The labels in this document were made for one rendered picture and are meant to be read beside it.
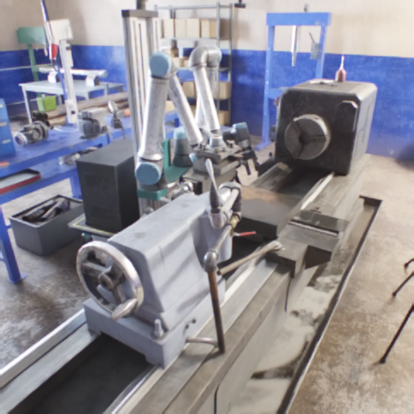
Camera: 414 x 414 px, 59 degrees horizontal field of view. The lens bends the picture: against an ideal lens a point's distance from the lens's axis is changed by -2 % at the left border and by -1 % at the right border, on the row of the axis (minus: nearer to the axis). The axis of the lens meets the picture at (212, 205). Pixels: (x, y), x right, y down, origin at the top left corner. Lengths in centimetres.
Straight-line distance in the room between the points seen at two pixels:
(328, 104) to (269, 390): 161
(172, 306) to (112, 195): 170
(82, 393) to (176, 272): 45
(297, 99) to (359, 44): 332
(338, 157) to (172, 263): 160
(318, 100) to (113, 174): 141
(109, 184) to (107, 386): 166
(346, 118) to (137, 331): 171
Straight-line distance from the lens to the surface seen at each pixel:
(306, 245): 157
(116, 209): 271
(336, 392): 220
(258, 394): 161
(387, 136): 576
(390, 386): 232
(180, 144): 276
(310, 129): 222
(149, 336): 106
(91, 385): 127
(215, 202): 87
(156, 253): 101
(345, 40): 572
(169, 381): 109
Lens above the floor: 169
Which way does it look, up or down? 26 degrees down
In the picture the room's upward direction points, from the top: straight up
